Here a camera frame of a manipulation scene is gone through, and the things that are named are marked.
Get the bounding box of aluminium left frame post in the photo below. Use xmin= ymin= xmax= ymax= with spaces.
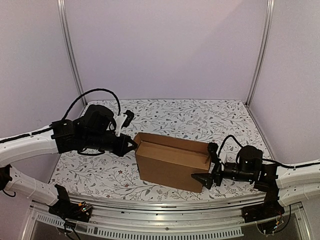
xmin=57 ymin=0 xmax=84 ymax=96

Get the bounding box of aluminium right frame post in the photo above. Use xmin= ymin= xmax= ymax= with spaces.
xmin=244 ymin=0 xmax=275 ymax=107

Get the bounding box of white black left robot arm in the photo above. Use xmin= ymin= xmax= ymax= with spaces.
xmin=0 ymin=105 xmax=137 ymax=217

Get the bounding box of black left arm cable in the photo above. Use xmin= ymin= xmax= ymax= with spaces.
xmin=62 ymin=87 xmax=122 ymax=121

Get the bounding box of aluminium front rail base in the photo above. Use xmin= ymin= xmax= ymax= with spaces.
xmin=21 ymin=194 xmax=313 ymax=240

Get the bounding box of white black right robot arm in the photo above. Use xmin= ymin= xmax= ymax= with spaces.
xmin=191 ymin=143 xmax=320 ymax=218

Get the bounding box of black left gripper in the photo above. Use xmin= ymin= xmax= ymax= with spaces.
xmin=84 ymin=132 xmax=138 ymax=158

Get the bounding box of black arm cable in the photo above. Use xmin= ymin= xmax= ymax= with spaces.
xmin=62 ymin=87 xmax=122 ymax=121
xmin=216 ymin=134 xmax=245 ymax=161

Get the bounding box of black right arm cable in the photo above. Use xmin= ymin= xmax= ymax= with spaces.
xmin=216 ymin=134 xmax=245 ymax=161

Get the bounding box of aluminium frame post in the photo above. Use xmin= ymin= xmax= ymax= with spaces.
xmin=244 ymin=0 xmax=275 ymax=107
xmin=57 ymin=0 xmax=84 ymax=96

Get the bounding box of brown cardboard box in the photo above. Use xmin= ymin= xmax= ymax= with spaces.
xmin=134 ymin=132 xmax=210 ymax=193

